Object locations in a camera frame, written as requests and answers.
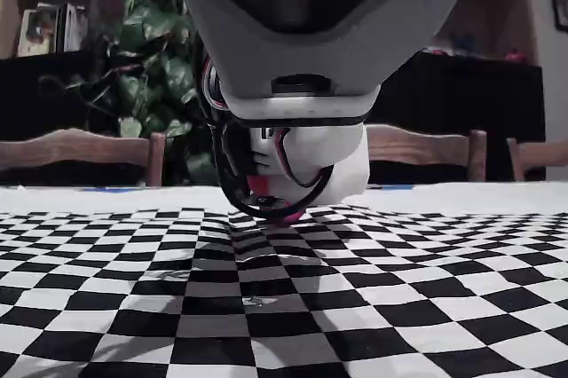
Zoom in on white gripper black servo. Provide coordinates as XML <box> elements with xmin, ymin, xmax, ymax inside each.
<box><xmin>246</xmin><ymin>123</ymin><xmax>372</xmax><ymax>209</ymax></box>

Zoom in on brown wooden chair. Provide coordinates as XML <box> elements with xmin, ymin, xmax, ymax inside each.
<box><xmin>365</xmin><ymin>123</ymin><xmax>488</xmax><ymax>185</ymax></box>
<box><xmin>506</xmin><ymin>137</ymin><xmax>568</xmax><ymax>184</ymax></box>
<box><xmin>0</xmin><ymin>126</ymin><xmax>168</xmax><ymax>188</ymax></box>

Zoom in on black sideboard cabinet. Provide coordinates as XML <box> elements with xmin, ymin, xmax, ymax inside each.
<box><xmin>0</xmin><ymin>50</ymin><xmax>547</xmax><ymax>186</ymax></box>

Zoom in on white sheet with checkerboard print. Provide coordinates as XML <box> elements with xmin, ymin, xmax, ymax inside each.
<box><xmin>0</xmin><ymin>180</ymin><xmax>568</xmax><ymax>378</ymax></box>

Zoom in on green leafy houseplant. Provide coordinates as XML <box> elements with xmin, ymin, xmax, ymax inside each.
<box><xmin>38</xmin><ymin>0</ymin><xmax>233</xmax><ymax>188</ymax></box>

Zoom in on small framed photo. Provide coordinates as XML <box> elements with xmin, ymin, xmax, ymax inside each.
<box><xmin>18</xmin><ymin>6</ymin><xmax>61</xmax><ymax>57</ymax></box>

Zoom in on red white servo wires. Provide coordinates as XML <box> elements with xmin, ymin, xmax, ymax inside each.
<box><xmin>201</xmin><ymin>58</ymin><xmax>332</xmax><ymax>188</ymax></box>

